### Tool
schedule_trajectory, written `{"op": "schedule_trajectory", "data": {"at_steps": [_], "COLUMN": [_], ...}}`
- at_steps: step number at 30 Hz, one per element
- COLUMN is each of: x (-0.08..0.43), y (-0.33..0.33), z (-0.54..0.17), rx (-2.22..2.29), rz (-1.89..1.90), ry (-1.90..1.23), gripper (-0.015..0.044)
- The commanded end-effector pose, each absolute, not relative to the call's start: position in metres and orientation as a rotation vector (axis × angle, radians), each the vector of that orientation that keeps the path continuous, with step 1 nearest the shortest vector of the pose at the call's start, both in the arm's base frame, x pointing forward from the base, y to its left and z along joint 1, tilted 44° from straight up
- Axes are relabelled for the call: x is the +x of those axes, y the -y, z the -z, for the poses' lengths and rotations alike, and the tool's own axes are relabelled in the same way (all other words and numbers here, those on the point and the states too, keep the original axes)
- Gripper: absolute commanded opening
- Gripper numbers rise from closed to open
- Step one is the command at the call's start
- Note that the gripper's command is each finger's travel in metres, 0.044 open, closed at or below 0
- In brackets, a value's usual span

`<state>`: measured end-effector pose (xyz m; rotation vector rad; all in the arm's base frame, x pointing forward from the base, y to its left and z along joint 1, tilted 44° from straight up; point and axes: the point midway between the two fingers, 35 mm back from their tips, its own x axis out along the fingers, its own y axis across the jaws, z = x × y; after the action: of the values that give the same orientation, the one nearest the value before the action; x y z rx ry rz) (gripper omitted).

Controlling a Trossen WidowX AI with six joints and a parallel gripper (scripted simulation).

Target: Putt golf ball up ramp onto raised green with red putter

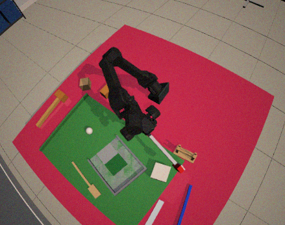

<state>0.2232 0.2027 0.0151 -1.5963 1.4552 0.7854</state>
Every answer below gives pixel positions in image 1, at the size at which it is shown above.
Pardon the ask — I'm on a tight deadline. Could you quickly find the white ball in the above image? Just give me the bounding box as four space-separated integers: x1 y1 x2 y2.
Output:
86 127 93 135

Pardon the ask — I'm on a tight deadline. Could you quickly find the green mat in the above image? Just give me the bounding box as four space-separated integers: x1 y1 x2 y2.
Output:
42 96 178 225

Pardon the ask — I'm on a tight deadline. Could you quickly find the beige cube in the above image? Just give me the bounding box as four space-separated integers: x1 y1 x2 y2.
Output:
150 163 171 183

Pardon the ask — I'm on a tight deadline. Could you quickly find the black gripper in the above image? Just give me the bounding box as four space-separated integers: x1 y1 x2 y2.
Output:
120 105 160 141

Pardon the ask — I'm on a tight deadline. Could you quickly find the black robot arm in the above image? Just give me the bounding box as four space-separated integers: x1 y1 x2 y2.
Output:
99 47 164 136

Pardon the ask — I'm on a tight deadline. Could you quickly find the grey flat bar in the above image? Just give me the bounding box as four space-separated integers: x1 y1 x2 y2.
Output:
145 200 164 225

